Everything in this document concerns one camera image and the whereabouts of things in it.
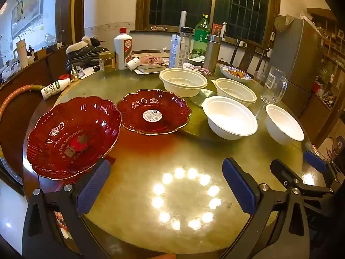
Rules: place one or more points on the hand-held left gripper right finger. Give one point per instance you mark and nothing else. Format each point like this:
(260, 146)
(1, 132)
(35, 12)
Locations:
(240, 186)

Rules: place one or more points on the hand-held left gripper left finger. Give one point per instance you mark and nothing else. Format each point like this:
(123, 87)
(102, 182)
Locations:
(94, 186)

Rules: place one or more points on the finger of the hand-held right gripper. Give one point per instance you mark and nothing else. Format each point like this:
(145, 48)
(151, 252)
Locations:
(314, 159)
(283, 174)

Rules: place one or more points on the large red scalloped plate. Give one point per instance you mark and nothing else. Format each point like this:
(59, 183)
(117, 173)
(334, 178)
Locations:
(54, 145)

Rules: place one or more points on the large white bowl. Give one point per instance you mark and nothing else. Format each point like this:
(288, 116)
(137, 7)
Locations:
(229, 116)

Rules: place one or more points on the small red scalloped plate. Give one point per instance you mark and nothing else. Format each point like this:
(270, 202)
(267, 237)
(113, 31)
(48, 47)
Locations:
(167, 113)

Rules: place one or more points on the large ribbed beige bowl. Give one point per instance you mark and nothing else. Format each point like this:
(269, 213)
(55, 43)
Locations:
(183, 89)

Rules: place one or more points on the small white bowl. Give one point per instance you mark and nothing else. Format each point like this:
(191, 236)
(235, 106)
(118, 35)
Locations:
(283, 129)

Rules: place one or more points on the red printed card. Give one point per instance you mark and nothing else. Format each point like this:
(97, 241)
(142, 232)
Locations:
(61, 222)

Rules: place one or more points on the clear glass mug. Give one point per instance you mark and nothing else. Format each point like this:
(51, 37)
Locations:
(273, 86)

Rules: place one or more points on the beige bowl with tab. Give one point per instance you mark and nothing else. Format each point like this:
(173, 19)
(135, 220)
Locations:
(234, 97)

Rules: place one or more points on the small drinking glass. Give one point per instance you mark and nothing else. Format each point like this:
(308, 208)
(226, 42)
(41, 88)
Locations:
(258, 77)

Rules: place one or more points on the cluttered wooden shelf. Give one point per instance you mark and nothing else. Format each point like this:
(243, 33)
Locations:
(334, 59)

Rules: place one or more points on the white bottle with green label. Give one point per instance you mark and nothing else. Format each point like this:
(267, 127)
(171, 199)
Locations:
(54, 89)

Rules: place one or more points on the blue rimmed plate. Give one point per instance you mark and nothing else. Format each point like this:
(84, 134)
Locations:
(234, 79)

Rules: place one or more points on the grey refrigerator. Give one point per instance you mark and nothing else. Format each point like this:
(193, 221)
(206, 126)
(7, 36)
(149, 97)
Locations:
(296, 54)

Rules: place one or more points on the fried food pieces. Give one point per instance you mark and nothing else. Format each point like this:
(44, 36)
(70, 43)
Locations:
(235, 72)

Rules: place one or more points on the multicoloured hula hoop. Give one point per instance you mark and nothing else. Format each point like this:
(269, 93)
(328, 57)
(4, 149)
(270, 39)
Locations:
(24, 88)

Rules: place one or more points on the pink floral trinket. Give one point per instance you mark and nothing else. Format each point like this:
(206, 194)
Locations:
(203, 70)

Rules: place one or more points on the jar with gold lid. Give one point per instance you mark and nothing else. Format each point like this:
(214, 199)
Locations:
(107, 62)

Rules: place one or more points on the dark wooden chair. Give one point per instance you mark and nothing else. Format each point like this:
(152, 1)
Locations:
(248, 51)

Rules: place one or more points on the small white cup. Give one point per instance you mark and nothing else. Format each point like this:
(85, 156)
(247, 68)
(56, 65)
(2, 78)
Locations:
(132, 64)

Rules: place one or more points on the thick book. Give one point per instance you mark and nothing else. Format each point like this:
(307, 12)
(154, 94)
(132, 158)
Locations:
(151, 68)

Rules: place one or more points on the black jacket with fur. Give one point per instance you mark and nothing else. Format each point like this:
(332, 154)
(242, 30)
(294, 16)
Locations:
(86, 54)

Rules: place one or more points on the steel thermos flask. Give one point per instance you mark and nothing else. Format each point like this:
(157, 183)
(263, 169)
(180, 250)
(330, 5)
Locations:
(211, 56)

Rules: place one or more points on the wooden sideboard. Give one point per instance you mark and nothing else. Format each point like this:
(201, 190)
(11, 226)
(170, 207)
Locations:
(51, 59)

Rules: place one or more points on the white mug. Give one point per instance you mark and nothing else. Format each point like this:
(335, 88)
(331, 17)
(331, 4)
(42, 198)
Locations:
(242, 44)

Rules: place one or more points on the white liquor bottle red cap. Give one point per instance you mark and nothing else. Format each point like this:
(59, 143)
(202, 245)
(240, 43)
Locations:
(122, 51)

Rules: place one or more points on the pink crumpled cloth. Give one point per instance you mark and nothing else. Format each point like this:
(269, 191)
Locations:
(151, 59)

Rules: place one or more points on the white thermos bottle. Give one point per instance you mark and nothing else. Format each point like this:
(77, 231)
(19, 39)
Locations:
(21, 54)

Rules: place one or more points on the green plastic bottle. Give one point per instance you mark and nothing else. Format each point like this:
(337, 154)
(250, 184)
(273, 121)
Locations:
(200, 37)

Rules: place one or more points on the clear bottle with black cap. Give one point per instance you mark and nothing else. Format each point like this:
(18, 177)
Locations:
(186, 40)

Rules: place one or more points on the red box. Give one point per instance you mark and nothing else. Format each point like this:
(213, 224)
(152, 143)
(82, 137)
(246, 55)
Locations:
(216, 29)

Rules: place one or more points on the wood framed window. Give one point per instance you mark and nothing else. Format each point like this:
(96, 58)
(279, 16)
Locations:
(242, 10)

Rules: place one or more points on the white paper roll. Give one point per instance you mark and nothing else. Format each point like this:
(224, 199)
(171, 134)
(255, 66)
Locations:
(183, 19)

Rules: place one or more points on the wood framed wall mirror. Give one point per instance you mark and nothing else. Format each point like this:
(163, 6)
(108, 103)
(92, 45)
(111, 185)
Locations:
(54, 5)

